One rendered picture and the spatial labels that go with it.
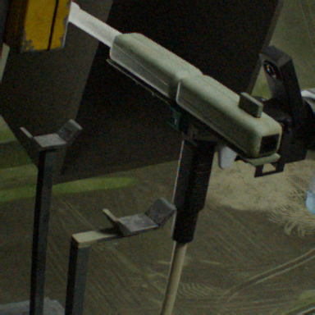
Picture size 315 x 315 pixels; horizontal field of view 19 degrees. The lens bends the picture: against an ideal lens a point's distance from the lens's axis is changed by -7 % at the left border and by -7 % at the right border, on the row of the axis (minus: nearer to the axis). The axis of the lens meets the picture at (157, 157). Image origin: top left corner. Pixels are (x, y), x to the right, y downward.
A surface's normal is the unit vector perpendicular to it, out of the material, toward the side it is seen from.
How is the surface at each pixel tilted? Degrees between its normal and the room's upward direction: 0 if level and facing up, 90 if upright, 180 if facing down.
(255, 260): 0
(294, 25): 57
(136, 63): 91
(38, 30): 90
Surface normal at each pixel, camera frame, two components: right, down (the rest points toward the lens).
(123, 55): -0.82, 0.15
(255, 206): 0.15, -0.88
